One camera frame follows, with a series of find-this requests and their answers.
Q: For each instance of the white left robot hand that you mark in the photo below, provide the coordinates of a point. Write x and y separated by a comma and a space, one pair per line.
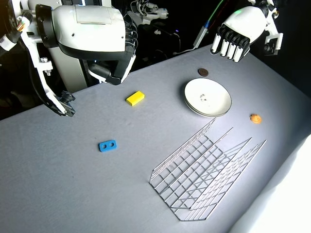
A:
245, 21

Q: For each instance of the white plate with dark rim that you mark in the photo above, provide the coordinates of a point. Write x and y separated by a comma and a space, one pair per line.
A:
194, 110
209, 94

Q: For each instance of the dark brown round cookie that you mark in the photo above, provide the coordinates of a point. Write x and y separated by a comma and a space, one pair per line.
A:
203, 72

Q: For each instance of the black electronics box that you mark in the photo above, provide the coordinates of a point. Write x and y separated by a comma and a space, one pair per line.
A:
165, 41

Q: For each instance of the orange swirl cookie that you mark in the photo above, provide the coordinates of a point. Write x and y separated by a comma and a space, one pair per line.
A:
255, 119

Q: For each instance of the yellow rectangular block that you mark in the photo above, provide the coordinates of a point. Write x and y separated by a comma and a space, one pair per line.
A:
135, 98

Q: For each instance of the blue block with two holes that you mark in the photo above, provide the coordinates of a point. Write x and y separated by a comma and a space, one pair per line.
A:
108, 148

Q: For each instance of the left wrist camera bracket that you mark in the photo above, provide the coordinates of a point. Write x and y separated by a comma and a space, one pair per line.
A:
275, 40

